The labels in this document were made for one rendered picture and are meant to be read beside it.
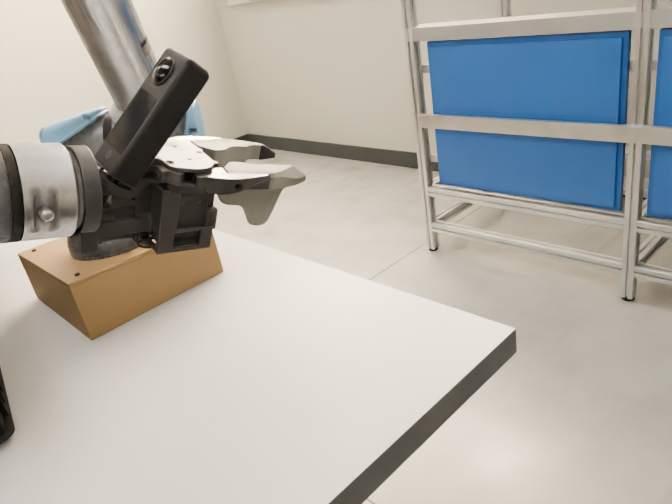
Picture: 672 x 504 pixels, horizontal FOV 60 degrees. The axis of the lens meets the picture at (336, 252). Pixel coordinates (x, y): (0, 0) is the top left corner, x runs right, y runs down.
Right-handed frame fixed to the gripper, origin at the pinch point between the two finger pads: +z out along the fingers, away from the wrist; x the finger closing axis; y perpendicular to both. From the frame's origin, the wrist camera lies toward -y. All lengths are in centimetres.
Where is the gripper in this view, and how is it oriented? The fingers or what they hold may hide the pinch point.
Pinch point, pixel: (280, 158)
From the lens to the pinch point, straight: 59.7
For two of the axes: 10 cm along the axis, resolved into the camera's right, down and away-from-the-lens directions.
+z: 7.7, -1.3, 6.3
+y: -2.3, 8.6, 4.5
